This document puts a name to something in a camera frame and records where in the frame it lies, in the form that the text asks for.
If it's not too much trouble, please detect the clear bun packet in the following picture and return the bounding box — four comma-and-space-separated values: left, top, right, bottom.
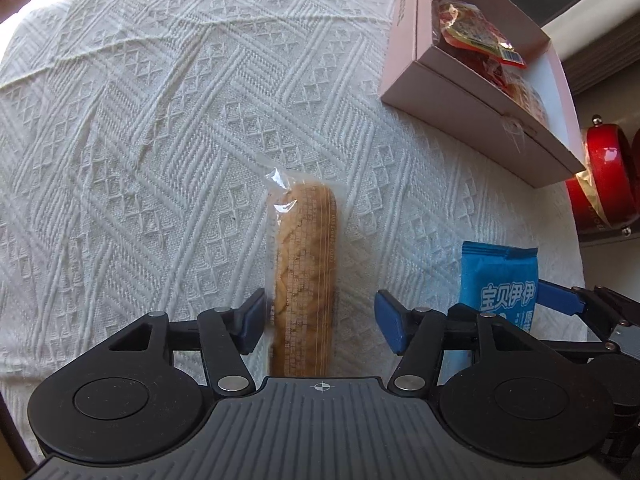
504, 67, 549, 127

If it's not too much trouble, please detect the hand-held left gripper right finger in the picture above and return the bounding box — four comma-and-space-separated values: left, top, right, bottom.
374, 290, 543, 397

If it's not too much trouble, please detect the white textured tablecloth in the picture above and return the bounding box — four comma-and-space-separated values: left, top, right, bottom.
0, 0, 586, 456

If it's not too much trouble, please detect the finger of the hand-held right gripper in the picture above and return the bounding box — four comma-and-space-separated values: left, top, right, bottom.
536, 282, 640, 348
446, 303, 479, 323

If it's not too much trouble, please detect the blue seaweed snack packet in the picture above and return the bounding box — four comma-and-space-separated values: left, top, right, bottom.
442, 241, 540, 386

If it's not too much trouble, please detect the pale pink cardboard box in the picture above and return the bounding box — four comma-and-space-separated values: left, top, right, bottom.
378, 0, 586, 188

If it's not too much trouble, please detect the grey ribbed sofa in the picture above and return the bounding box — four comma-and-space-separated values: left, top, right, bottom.
542, 0, 640, 96

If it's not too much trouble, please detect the clear biscuit sleeve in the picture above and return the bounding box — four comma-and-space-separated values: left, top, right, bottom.
262, 167, 346, 377

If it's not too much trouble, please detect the red chicken leg pouch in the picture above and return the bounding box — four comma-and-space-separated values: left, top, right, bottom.
431, 0, 507, 87

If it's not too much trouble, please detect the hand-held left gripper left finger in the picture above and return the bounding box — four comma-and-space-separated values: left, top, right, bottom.
97, 288, 267, 397

